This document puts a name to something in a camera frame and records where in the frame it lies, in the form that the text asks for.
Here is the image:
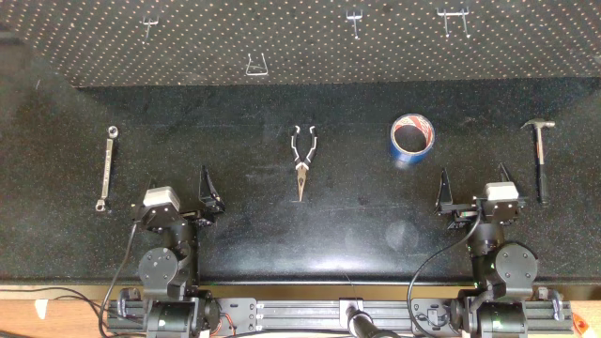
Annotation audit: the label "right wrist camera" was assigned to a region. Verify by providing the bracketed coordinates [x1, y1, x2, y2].
[482, 180, 521, 202]

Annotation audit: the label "metal hook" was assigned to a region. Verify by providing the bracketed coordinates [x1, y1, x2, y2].
[346, 9, 364, 40]
[141, 15, 161, 44]
[436, 7, 472, 39]
[244, 52, 270, 77]

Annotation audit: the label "hammer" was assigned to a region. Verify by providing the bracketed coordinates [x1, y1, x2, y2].
[520, 118, 557, 206]

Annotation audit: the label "black and white pliers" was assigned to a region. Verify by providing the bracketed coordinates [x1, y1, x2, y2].
[289, 125, 319, 204]

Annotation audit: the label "mounting rail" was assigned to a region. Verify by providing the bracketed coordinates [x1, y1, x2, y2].
[105, 285, 577, 338]

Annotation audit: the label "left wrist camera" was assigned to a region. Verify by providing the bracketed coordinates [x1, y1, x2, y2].
[142, 185, 182, 212]

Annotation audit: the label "black pegboard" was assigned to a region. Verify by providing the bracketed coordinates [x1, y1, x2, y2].
[0, 0, 601, 89]

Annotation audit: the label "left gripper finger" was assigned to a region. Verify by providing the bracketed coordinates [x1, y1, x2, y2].
[198, 164, 222, 204]

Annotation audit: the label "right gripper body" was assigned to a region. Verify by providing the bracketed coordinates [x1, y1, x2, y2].
[434, 201, 481, 231]

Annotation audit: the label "wrench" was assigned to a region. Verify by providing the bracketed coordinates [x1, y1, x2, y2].
[95, 125, 119, 213]

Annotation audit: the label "thin black wire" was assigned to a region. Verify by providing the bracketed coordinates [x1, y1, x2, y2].
[0, 285, 102, 312]

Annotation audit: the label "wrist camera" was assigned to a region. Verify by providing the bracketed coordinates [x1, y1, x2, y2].
[142, 185, 182, 212]
[482, 180, 521, 202]

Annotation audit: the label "roll of blue tape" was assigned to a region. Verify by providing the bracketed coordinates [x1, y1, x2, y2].
[389, 113, 437, 165]

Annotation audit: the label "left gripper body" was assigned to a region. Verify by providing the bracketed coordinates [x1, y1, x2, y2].
[180, 196, 226, 229]

